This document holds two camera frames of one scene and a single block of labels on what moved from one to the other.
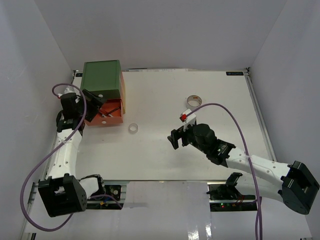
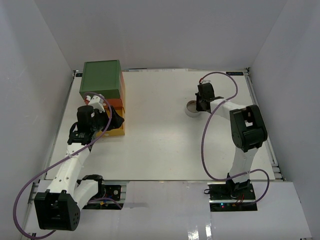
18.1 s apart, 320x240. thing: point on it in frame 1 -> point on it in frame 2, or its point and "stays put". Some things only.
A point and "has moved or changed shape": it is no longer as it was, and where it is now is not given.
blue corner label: x=234 y=73 stays put
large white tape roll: x=193 y=101 has moved or changed shape
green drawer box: x=102 y=78 stays put
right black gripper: x=178 y=134 -> x=198 y=107
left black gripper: x=95 y=102 -> x=116 y=121
